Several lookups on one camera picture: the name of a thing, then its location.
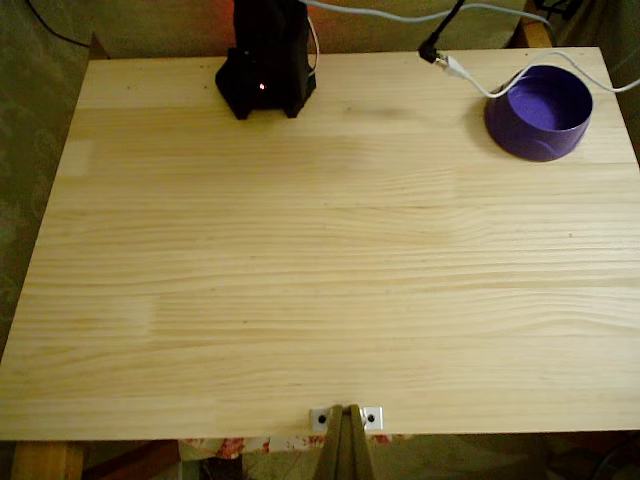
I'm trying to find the purple plastic bowl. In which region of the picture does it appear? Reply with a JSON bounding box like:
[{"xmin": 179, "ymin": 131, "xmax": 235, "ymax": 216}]
[{"xmin": 483, "ymin": 64, "xmax": 595, "ymax": 163}]

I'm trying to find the floral patterned cloth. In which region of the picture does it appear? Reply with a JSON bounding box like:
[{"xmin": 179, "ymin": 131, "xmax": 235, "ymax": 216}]
[{"xmin": 178, "ymin": 433, "xmax": 404, "ymax": 460}]

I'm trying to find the reddish wooden brace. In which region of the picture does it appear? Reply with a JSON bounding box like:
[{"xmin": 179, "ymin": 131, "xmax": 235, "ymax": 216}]
[{"xmin": 82, "ymin": 438, "xmax": 182, "ymax": 480}]

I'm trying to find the light wooden table leg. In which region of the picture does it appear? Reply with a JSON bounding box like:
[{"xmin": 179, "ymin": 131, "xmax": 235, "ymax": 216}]
[{"xmin": 11, "ymin": 439, "xmax": 85, "ymax": 480}]

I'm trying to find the small metal corner bracket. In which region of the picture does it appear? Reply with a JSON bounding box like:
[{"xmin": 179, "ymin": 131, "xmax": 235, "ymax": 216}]
[
  {"xmin": 360, "ymin": 405, "xmax": 385, "ymax": 432},
  {"xmin": 309, "ymin": 406, "xmax": 334, "ymax": 432}
]

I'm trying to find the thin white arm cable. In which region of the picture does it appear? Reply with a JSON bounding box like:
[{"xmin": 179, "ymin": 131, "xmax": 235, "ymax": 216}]
[{"xmin": 305, "ymin": 17, "xmax": 322, "ymax": 79}]

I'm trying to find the black cable with angled plug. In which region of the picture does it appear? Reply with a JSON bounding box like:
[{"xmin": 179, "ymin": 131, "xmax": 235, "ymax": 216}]
[{"xmin": 417, "ymin": 0, "xmax": 467, "ymax": 65}]

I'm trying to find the thick white cable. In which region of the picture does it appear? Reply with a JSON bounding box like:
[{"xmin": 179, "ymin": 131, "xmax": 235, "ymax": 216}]
[{"xmin": 434, "ymin": 49, "xmax": 640, "ymax": 99}]

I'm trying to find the grey cable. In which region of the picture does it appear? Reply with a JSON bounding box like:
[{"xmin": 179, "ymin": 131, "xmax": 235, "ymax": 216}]
[{"xmin": 299, "ymin": 0, "xmax": 556, "ymax": 31}]

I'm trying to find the wooden post behind table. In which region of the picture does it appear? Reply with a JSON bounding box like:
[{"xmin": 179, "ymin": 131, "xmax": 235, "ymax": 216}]
[{"xmin": 513, "ymin": 13, "xmax": 552, "ymax": 51}]

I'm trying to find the thin black floor cable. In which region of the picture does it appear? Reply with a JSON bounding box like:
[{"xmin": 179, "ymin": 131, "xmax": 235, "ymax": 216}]
[{"xmin": 25, "ymin": 0, "xmax": 95, "ymax": 49}]

